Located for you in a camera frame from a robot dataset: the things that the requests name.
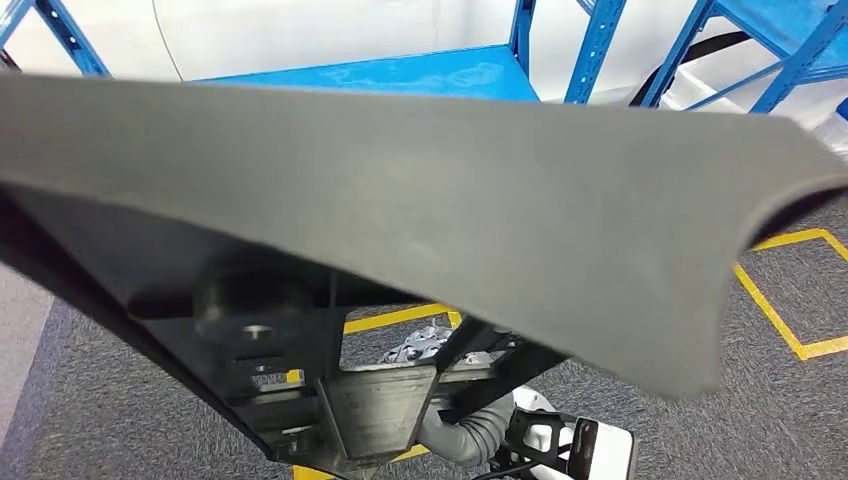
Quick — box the black plastic plate frame part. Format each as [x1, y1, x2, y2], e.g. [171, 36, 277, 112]
[0, 72, 848, 480]

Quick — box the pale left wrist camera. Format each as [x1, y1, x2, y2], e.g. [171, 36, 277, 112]
[506, 407, 639, 480]

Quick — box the white car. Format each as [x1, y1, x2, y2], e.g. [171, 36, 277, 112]
[6, 0, 753, 109]

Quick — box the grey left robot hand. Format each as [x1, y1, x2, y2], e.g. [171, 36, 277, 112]
[381, 321, 460, 365]

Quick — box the blue metal shelf rack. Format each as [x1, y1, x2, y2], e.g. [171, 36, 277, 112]
[629, 0, 848, 115]
[0, 0, 628, 106]

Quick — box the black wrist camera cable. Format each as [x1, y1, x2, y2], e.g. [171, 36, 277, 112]
[471, 460, 539, 480]

